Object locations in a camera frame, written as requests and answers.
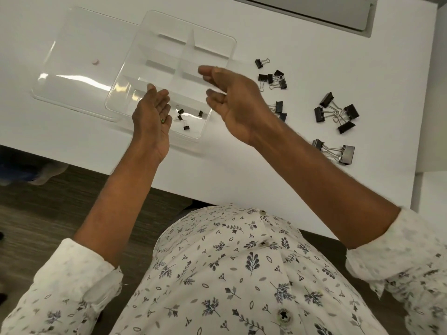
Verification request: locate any person's left hand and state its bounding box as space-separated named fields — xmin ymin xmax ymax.
xmin=132 ymin=84 xmax=172 ymax=165

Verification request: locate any person's right hand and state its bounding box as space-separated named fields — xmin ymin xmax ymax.
xmin=198 ymin=65 xmax=286 ymax=147

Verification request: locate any person's right forearm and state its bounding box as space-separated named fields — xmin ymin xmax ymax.
xmin=250 ymin=127 xmax=403 ymax=250

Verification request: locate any person's left forearm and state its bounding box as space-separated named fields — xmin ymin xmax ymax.
xmin=71 ymin=134 xmax=172 ymax=269

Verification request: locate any clear divided organizer tray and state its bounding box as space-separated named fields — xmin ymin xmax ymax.
xmin=105 ymin=10 xmax=238 ymax=140

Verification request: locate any large black binder clip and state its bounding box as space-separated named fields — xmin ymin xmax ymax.
xmin=314 ymin=107 xmax=336 ymax=123
xmin=319 ymin=93 xmax=341 ymax=111
xmin=333 ymin=117 xmax=356 ymax=134
xmin=325 ymin=145 xmax=356 ymax=167
xmin=312 ymin=138 xmax=341 ymax=161
xmin=335 ymin=104 xmax=360 ymax=120

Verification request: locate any clear plastic lid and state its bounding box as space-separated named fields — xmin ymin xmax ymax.
xmin=31 ymin=6 xmax=147 ymax=123

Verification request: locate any white leaf-print shirt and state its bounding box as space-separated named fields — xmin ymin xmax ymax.
xmin=0 ymin=202 xmax=447 ymax=335

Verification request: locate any grey cable slot cover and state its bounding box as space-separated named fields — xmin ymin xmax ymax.
xmin=223 ymin=0 xmax=378 ymax=39

